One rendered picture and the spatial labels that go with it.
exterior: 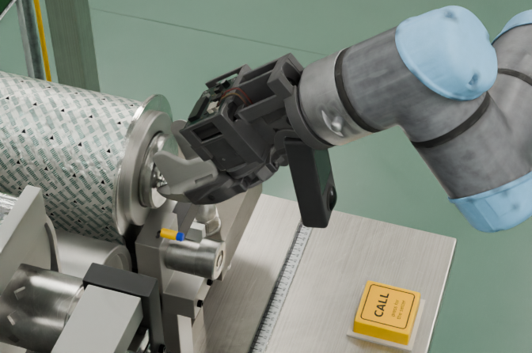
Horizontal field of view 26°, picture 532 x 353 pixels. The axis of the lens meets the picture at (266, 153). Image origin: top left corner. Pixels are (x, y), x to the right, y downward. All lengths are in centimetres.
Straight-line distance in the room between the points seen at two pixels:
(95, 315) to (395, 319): 70
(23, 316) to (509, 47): 47
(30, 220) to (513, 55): 44
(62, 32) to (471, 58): 139
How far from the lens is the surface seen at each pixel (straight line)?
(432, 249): 155
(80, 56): 222
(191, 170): 106
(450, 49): 88
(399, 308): 145
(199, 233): 136
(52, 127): 112
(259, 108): 99
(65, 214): 115
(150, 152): 111
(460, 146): 93
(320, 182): 104
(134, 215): 113
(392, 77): 90
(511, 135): 95
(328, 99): 94
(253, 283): 150
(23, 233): 84
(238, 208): 140
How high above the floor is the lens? 206
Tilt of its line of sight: 44 degrees down
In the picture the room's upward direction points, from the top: straight up
